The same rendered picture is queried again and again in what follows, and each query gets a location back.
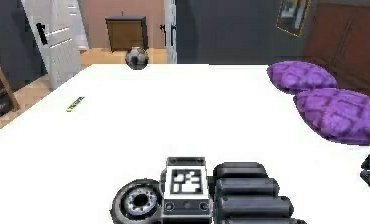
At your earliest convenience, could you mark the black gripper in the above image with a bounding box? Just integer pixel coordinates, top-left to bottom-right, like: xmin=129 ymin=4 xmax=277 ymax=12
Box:
xmin=110 ymin=178 xmax=165 ymax=224

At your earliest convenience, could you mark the white bed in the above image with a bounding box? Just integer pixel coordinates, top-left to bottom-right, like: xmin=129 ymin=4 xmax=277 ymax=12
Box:
xmin=0 ymin=63 xmax=370 ymax=224

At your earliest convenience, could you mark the brown chest of drawers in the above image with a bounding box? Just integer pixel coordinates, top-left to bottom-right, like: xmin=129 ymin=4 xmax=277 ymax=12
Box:
xmin=104 ymin=15 xmax=149 ymax=54

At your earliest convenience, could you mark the yellow-green flat stick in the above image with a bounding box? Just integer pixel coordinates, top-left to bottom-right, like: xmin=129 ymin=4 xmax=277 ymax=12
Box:
xmin=66 ymin=96 xmax=86 ymax=113

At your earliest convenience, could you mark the black and white ball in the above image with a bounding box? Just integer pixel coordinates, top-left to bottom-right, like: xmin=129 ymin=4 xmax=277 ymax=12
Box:
xmin=124 ymin=46 xmax=150 ymax=71

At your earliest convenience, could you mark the white room door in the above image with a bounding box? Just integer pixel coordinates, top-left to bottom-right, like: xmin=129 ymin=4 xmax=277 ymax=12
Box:
xmin=20 ymin=0 xmax=84 ymax=90
xmin=163 ymin=0 xmax=178 ymax=64

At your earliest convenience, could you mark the brown wooden shelf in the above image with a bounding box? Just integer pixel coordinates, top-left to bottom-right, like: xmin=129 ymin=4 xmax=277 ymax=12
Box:
xmin=0 ymin=53 xmax=21 ymax=123

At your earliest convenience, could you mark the purple pillow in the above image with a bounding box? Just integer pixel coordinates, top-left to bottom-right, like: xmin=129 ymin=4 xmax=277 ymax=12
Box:
xmin=293 ymin=87 xmax=370 ymax=146
xmin=266 ymin=60 xmax=339 ymax=95

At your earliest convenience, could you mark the gold framed picture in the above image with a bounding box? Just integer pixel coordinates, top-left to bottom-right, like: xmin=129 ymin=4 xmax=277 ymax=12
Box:
xmin=276 ymin=0 xmax=313 ymax=38

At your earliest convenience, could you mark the brown wooden headboard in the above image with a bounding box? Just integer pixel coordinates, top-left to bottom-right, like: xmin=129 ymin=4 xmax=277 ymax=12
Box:
xmin=302 ymin=1 xmax=370 ymax=100

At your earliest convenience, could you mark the black door handle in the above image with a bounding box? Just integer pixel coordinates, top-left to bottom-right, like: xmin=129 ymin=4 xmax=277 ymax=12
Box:
xmin=35 ymin=22 xmax=49 ymax=46
xmin=159 ymin=23 xmax=168 ymax=47

